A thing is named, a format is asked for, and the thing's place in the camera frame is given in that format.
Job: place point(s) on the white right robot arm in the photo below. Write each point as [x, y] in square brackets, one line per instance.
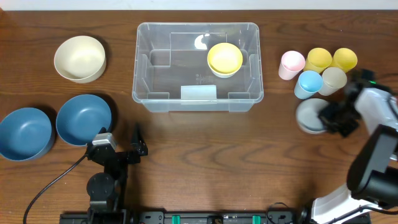
[371, 184]

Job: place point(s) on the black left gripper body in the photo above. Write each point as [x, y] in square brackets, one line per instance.
[118, 156]

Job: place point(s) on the yellow cup right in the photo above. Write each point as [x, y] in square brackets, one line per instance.
[345, 59]

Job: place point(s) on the grey small bowl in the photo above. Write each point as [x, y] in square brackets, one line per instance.
[307, 115]

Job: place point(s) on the blue bowl near gripper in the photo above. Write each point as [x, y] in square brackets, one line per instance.
[81, 118]

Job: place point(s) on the blue bowl far left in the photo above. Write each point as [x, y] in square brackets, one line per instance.
[26, 134]

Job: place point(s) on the light blue cup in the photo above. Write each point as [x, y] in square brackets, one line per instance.
[308, 83]

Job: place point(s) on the white label in bin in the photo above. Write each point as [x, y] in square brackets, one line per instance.
[198, 92]

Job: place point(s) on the white small bowl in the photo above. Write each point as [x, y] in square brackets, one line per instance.
[224, 71]

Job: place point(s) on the yellow cup left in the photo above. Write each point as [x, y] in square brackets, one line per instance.
[318, 59]

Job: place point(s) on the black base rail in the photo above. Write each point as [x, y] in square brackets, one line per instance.
[277, 216]

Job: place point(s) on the pink cup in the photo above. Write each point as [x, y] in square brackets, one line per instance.
[292, 62]

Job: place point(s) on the cream bowl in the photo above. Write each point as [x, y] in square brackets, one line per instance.
[80, 59]

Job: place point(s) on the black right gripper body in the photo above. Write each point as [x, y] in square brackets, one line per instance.
[339, 117]

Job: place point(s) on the clear plastic storage bin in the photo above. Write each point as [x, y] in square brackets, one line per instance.
[174, 54]

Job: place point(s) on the yellow cup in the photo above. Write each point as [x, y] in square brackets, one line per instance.
[345, 59]
[318, 59]

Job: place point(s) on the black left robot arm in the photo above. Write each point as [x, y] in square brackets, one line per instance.
[106, 189]

